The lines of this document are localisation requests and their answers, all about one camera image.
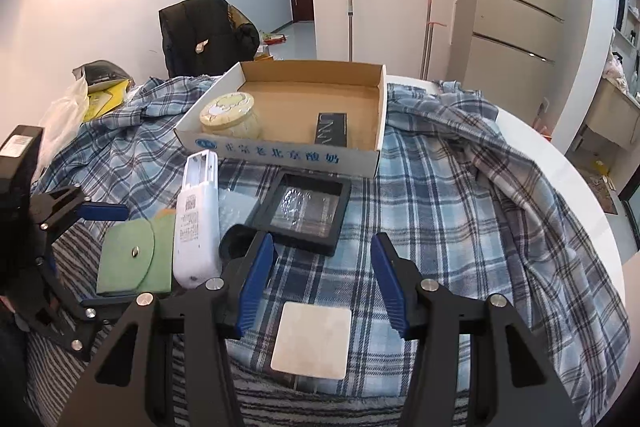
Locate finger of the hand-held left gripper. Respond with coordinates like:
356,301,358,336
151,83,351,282
30,184,130,233
20,252,143,363

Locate white remote control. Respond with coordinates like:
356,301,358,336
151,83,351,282
172,150,222,289

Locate beige refrigerator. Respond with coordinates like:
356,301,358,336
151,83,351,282
447,0,571,122

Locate blue plaid blanket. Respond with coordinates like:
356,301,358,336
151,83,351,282
30,75,631,427

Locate small black cap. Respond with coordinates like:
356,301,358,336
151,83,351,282
219,225,256,260

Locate colourful items on floor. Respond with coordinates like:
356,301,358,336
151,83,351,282
255,34,288,60

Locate cardboard box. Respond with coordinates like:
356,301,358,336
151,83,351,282
173,60,388,179

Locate white square coaster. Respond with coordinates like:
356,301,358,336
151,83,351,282
270,302,353,380

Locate small black carton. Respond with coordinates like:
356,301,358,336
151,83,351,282
312,112,351,146

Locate white bag on counter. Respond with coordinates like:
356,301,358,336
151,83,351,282
602,52,626,80

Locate beige counter cabinet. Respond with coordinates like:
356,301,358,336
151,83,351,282
565,77,640,168

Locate yellow bag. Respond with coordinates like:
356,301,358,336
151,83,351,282
82,79,135,122

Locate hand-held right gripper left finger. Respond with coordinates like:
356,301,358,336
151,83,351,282
57,232,276,427

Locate wall shelf with items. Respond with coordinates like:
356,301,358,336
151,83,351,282
612,0,640,48

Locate green snap pouch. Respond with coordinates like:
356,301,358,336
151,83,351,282
96,213,177,298

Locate clear plastic bag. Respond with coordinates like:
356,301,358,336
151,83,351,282
217,187,261,233

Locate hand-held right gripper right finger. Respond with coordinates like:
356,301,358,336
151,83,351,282
370,232,583,427

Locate black framed display case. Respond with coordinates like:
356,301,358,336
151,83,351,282
246,172,352,257

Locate grey bag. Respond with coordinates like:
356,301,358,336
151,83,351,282
72,60,130,88

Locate patterned floor mat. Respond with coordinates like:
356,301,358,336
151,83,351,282
587,177,618,212

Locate grey striped cloth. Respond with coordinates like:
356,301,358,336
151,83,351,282
25,222,471,427

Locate red-handled broom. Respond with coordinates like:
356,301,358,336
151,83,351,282
419,0,446,80

